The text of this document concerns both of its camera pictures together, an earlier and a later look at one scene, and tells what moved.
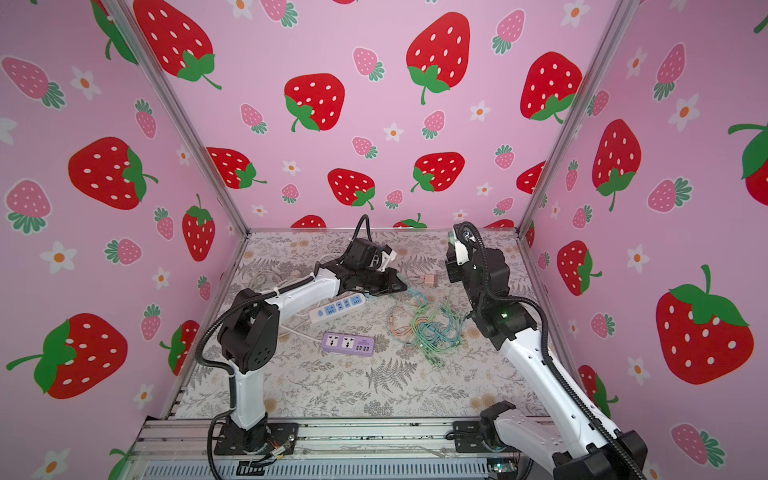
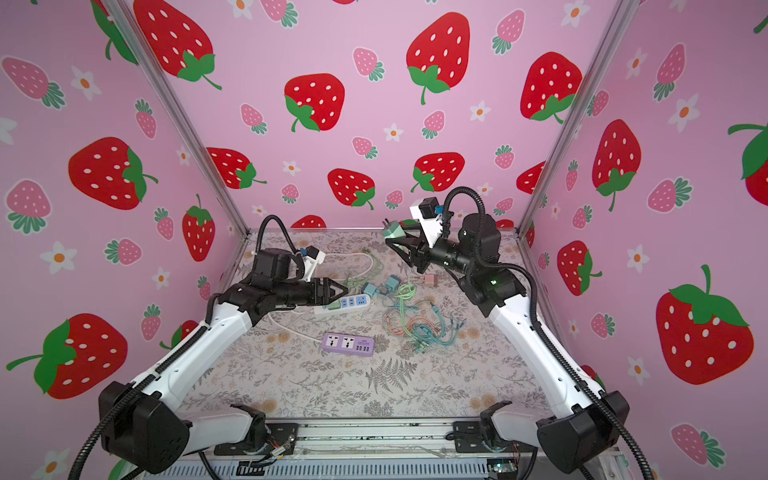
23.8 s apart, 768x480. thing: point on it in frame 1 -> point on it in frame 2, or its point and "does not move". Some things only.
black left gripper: x=389 y=277 -> x=323 y=297
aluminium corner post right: x=625 y=13 does not move
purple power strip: x=348 y=344 does not move
